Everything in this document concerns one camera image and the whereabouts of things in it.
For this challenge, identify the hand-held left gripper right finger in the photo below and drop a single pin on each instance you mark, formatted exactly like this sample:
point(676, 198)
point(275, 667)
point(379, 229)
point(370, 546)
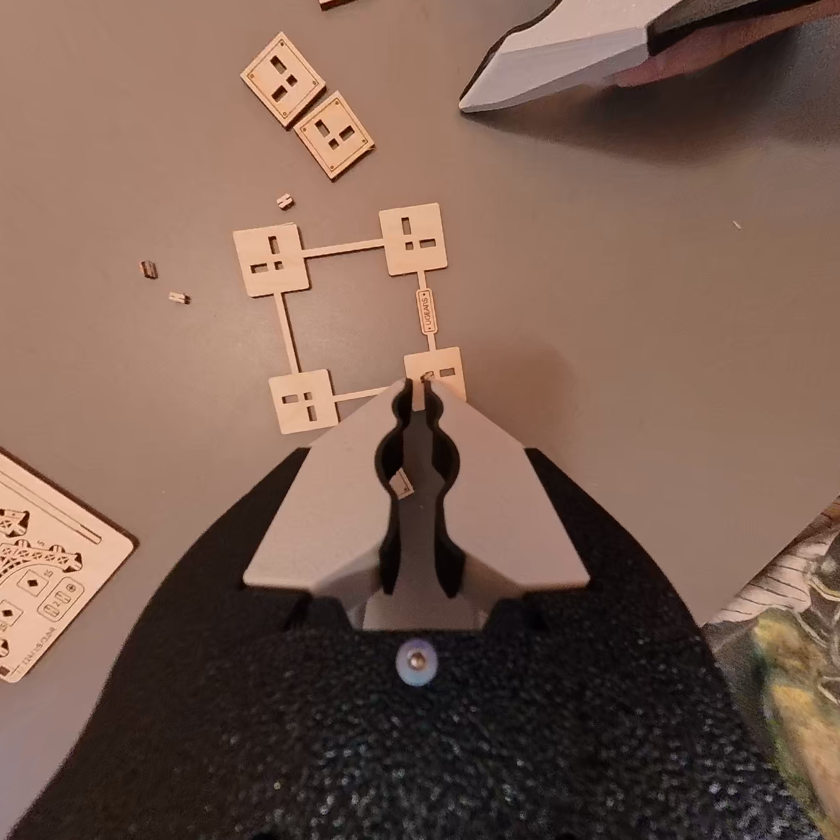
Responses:
point(518, 525)

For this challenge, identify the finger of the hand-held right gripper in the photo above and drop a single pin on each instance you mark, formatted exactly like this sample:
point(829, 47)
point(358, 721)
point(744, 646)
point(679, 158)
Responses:
point(558, 65)

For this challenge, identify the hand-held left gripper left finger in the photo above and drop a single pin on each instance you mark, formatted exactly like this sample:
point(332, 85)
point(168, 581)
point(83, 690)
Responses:
point(315, 525)

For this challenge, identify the wooden linked squares piece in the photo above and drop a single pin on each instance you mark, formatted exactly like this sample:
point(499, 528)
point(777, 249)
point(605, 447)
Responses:
point(292, 282)

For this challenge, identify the person's right hand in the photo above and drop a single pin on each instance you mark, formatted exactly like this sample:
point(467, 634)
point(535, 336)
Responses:
point(689, 62)

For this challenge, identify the small wooden fragment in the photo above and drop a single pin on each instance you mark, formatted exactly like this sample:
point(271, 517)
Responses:
point(401, 485)

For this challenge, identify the engraved wooden rectangular plate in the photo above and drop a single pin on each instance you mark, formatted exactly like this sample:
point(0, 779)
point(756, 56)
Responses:
point(108, 551)

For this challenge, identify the bordered wooden square tile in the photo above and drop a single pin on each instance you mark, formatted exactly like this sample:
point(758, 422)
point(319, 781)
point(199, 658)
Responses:
point(261, 80)
point(344, 156)

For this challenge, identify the person's printed shirt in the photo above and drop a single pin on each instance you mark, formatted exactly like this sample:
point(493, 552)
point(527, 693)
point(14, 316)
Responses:
point(787, 656)

